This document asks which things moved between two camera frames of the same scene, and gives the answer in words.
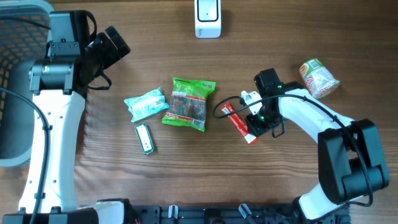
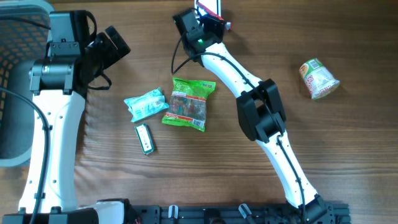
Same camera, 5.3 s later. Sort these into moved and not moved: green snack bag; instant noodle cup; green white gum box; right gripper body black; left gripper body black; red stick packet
Moved: red stick packet; right gripper body black
Not moved: instant noodle cup; green white gum box; green snack bag; left gripper body black
